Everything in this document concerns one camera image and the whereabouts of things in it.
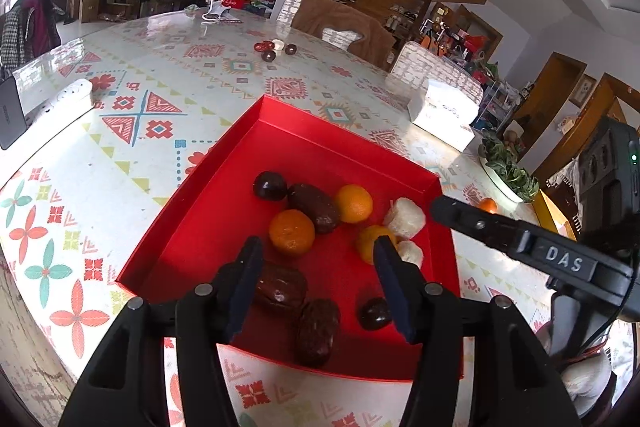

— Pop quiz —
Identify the white snack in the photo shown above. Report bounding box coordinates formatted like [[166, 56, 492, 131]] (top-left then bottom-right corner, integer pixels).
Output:
[[383, 198, 427, 240], [396, 240, 424, 269]]

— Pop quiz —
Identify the dark red date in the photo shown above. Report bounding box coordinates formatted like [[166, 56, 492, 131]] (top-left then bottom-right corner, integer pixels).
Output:
[[287, 183, 342, 235], [296, 298, 342, 369], [252, 261, 308, 312]]

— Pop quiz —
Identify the red cardboard tray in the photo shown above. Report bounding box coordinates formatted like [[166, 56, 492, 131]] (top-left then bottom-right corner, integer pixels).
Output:
[[115, 94, 463, 382]]

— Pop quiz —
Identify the yellow box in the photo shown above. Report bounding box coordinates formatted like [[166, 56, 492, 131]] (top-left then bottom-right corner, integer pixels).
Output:
[[531, 189, 578, 240]]

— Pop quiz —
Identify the brown coat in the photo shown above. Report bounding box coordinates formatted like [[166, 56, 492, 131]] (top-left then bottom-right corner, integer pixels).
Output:
[[291, 0, 396, 70]]

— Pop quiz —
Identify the white face mask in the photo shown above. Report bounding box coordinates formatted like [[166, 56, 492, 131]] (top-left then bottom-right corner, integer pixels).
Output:
[[201, 0, 241, 25]]

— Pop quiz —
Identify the wooden door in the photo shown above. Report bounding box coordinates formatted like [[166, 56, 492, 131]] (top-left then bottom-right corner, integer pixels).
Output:
[[515, 52, 640, 188]]

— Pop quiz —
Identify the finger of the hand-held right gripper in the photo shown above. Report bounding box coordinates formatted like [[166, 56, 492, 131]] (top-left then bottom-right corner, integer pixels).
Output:
[[430, 195, 533, 258]]

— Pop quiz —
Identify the green plant in white bowl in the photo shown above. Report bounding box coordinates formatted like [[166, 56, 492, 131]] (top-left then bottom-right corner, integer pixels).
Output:
[[477, 132, 541, 204]]

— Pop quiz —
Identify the metal wire rack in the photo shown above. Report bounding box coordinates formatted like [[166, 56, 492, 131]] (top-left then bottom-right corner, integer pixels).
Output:
[[475, 79, 516, 132]]

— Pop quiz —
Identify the dark hanging jacket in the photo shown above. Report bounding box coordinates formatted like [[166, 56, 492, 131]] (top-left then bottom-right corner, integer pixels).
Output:
[[0, 0, 63, 68]]

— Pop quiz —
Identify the white quilted chair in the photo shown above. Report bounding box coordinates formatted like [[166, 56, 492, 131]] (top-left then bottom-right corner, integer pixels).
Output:
[[389, 41, 485, 108], [275, 0, 366, 48]]

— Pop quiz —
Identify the black electronic device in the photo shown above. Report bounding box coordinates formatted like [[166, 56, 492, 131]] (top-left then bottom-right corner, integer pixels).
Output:
[[0, 76, 29, 151]]

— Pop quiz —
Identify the white power strip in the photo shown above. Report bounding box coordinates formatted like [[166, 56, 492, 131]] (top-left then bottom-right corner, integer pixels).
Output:
[[25, 78, 94, 128]]

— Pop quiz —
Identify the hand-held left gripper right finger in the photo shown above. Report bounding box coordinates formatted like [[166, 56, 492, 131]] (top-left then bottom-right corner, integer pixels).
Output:
[[372, 237, 581, 427]]

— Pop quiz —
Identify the dark brown chestnut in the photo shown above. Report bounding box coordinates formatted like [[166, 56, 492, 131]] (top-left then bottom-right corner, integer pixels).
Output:
[[359, 297, 393, 332], [253, 171, 288, 202]]

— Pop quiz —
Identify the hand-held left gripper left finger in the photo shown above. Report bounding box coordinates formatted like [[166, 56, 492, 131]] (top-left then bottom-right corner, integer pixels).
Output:
[[57, 236, 264, 427]]

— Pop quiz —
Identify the cluttered goods shelf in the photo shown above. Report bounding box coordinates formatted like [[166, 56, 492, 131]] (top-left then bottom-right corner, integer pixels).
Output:
[[420, 7, 501, 72]]

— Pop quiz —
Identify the white tissue box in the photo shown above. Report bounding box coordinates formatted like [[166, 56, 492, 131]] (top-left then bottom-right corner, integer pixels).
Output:
[[422, 78, 478, 125], [407, 99, 475, 150]]

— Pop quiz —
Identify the person's right forearm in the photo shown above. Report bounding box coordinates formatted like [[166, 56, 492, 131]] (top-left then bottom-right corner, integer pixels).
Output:
[[559, 352, 617, 417]]

